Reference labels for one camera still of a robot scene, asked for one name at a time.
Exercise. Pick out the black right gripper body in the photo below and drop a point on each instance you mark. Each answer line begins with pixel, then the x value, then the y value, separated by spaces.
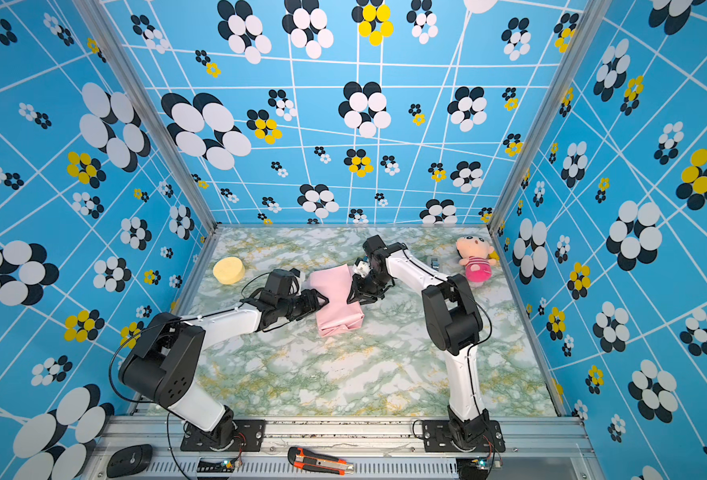
pixel 373 288

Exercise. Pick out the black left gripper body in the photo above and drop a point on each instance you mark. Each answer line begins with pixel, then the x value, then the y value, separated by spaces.
pixel 289 309

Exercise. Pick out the purple wrapping paper sheet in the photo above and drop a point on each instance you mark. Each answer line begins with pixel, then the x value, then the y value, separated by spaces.
pixel 338 316

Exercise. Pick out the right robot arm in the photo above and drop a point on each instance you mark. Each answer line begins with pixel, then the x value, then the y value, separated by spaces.
pixel 453 320

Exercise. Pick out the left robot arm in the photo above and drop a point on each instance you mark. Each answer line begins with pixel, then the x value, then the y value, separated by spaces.
pixel 162 364

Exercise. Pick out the yellow round sponge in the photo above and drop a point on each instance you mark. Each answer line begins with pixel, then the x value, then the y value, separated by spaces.
pixel 229 270

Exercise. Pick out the pink plush doll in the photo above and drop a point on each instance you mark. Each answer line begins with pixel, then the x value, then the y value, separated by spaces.
pixel 477 257

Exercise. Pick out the orange black utility knife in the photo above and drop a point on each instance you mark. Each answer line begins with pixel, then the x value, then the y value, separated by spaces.
pixel 307 460

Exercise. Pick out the left small circuit board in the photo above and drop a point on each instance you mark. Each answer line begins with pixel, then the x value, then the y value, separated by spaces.
pixel 216 466

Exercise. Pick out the small circuit board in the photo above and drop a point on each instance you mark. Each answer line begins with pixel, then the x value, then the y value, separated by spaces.
pixel 216 466
pixel 475 466

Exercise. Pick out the right small circuit board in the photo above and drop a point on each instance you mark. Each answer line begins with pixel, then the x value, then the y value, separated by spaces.
pixel 475 466

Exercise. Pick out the black computer mouse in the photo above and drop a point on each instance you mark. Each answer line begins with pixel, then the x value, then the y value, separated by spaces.
pixel 130 461

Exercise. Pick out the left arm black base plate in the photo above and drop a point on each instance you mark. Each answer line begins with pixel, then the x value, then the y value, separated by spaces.
pixel 251 433

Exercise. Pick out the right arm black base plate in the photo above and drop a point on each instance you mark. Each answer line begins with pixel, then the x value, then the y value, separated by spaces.
pixel 444 436

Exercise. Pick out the aluminium frame post left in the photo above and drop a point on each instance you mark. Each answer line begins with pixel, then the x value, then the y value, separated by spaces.
pixel 98 23

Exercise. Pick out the aluminium frame post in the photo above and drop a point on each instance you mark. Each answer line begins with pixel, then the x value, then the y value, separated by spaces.
pixel 589 23
pixel 98 23

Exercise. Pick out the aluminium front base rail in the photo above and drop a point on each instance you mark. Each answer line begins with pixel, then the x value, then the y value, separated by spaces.
pixel 378 447

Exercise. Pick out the aluminium frame post right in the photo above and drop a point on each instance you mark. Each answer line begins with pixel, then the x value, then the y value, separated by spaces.
pixel 589 23

